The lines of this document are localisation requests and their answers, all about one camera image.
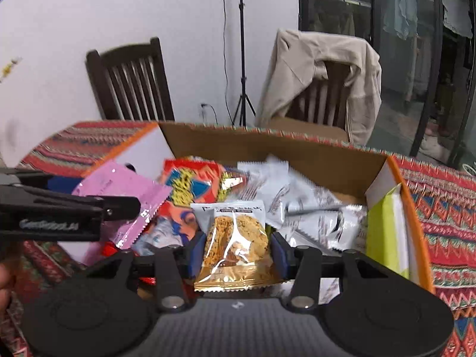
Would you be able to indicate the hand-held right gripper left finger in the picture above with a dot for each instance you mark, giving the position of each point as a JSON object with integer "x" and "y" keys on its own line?
{"x": 197, "y": 256}

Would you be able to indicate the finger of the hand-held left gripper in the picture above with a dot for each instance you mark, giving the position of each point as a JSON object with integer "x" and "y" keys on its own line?
{"x": 22, "y": 178}
{"x": 122, "y": 207}

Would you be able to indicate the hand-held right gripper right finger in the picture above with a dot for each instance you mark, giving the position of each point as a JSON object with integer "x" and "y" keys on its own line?
{"x": 280, "y": 256}

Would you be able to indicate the pink snack packet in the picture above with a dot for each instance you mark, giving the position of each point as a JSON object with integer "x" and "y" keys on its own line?
{"x": 122, "y": 186}

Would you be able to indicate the cookie packet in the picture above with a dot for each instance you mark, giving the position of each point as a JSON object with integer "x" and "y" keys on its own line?
{"x": 234, "y": 238}

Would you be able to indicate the red snack packet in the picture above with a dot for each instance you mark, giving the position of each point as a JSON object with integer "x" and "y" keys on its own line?
{"x": 193, "y": 182}
{"x": 110, "y": 248}

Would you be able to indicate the red cardboard box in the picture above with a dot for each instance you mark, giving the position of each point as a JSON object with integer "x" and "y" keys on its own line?
{"x": 316, "y": 156}

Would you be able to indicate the person's left hand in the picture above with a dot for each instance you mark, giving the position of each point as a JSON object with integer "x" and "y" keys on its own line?
{"x": 3, "y": 282}

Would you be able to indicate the pile of silver packets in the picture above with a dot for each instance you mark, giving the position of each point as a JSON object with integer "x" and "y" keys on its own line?
{"x": 308, "y": 200}

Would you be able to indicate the green snack packet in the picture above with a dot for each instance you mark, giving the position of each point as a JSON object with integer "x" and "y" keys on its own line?
{"x": 386, "y": 230}

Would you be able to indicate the yellow flower sprigs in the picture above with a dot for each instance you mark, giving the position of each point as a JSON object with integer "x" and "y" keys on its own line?
{"x": 8, "y": 68}

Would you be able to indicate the dark wooden chair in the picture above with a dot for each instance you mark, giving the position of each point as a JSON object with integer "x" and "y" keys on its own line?
{"x": 323, "y": 100}
{"x": 126, "y": 81}

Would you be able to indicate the red patterned tablecloth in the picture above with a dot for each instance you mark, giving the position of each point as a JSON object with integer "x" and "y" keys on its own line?
{"x": 446, "y": 208}

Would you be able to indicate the beige jacket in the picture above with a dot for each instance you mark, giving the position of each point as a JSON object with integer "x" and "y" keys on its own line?
{"x": 297, "y": 67}

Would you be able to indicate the studio light on stand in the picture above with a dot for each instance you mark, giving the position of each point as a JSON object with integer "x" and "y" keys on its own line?
{"x": 241, "y": 44}

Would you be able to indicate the sliding glass door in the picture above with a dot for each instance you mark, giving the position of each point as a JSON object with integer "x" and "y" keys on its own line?
{"x": 409, "y": 100}

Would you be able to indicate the light blue hanging shirt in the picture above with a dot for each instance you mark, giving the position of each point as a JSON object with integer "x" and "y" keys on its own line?
{"x": 401, "y": 3}

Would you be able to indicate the white hanging garment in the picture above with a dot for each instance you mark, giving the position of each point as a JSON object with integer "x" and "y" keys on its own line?
{"x": 457, "y": 11}

